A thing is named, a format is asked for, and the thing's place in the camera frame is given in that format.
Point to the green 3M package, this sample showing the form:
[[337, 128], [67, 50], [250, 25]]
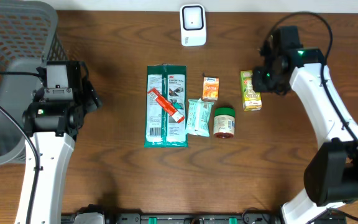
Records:
[[161, 129]]

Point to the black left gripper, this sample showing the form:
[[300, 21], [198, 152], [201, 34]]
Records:
[[89, 98]]

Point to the dark grey plastic mesh basket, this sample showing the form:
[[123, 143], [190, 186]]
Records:
[[28, 40]]

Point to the red sachet packet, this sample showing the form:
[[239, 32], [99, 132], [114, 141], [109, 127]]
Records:
[[166, 105]]

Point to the small orange box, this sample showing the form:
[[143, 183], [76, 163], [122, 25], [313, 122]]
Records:
[[210, 88]]

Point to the mint green wipes pack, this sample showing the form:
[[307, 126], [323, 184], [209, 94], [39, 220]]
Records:
[[199, 113]]

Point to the green yellow juice carton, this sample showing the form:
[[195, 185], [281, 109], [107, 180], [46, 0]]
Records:
[[251, 100]]

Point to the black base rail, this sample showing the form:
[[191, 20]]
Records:
[[135, 218]]

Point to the white jar green lid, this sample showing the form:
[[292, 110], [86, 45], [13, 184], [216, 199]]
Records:
[[224, 123]]

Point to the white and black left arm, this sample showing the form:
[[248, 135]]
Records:
[[51, 128]]

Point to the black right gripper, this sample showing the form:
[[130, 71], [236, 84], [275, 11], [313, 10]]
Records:
[[258, 84]]

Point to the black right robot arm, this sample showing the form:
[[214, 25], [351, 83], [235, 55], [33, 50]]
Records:
[[331, 178]]

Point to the white barcode scanner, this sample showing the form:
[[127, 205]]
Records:
[[193, 25]]

